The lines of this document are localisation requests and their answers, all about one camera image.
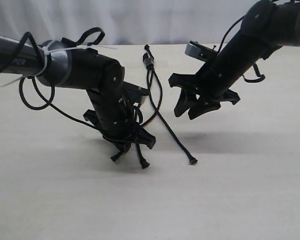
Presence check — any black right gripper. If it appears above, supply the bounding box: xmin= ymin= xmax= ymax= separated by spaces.
xmin=168 ymin=73 xmax=241 ymax=120

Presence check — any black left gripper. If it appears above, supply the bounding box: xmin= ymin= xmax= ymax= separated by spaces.
xmin=83 ymin=109 xmax=156 ymax=164

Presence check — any black rope strand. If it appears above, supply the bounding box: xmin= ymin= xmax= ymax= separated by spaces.
xmin=132 ymin=67 xmax=153 ymax=170
xmin=110 ymin=53 xmax=165 ymax=163
xmin=144 ymin=44 xmax=199 ymax=166

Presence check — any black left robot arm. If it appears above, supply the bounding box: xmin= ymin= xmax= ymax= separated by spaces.
xmin=0 ymin=27 xmax=156 ymax=162

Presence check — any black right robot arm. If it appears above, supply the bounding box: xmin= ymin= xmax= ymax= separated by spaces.
xmin=168 ymin=0 xmax=300 ymax=120

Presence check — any white backdrop curtain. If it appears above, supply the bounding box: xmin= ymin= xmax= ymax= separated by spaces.
xmin=0 ymin=0 xmax=254 ymax=45

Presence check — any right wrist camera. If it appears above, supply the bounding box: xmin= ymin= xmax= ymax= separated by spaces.
xmin=184 ymin=40 xmax=218 ymax=62

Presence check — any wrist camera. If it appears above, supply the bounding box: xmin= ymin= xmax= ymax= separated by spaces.
xmin=184 ymin=40 xmax=218 ymax=62
xmin=123 ymin=81 xmax=149 ymax=105

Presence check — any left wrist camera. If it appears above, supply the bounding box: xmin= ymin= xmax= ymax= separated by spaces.
xmin=123 ymin=81 xmax=149 ymax=105

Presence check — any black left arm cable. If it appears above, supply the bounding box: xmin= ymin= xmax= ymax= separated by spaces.
xmin=0 ymin=26 xmax=143 ymax=145

